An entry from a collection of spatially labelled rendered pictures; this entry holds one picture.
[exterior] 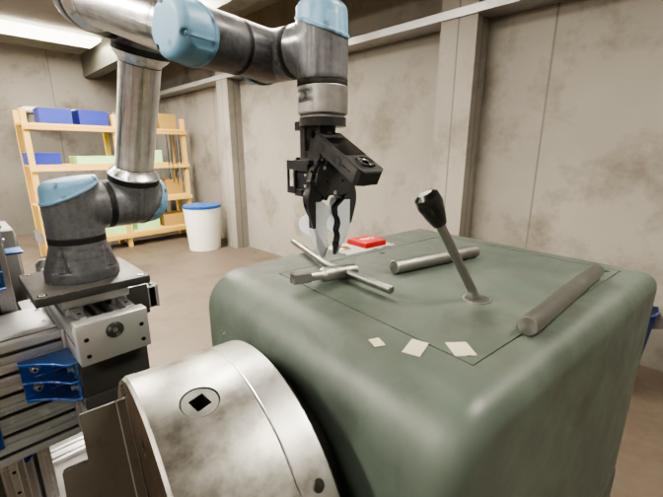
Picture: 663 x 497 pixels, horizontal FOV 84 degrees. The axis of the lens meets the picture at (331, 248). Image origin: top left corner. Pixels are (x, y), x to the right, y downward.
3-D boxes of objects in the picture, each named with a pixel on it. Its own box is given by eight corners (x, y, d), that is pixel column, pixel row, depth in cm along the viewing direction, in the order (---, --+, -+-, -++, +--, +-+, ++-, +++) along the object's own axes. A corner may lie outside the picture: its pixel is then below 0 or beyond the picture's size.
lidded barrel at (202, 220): (231, 247, 581) (228, 204, 564) (196, 254, 541) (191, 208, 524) (213, 242, 619) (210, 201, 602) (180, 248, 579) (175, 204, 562)
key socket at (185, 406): (226, 423, 34) (227, 401, 33) (195, 448, 32) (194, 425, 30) (204, 403, 36) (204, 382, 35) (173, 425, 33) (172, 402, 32)
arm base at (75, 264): (38, 274, 88) (30, 234, 86) (109, 261, 99) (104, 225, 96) (51, 291, 78) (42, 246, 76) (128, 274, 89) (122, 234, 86)
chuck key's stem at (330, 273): (296, 289, 51) (358, 278, 58) (296, 273, 50) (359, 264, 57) (287, 284, 52) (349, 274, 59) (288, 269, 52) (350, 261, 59)
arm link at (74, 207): (36, 236, 85) (24, 176, 81) (99, 226, 95) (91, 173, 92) (56, 243, 78) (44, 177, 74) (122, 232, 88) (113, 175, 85)
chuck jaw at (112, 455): (174, 482, 41) (148, 376, 43) (184, 489, 37) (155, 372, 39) (49, 547, 34) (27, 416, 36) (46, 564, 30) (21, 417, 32)
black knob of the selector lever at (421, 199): (427, 224, 47) (430, 186, 46) (450, 228, 45) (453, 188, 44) (407, 228, 45) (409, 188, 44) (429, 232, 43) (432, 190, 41)
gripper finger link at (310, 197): (324, 226, 59) (328, 172, 57) (331, 228, 58) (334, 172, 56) (299, 227, 56) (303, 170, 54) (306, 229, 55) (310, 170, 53)
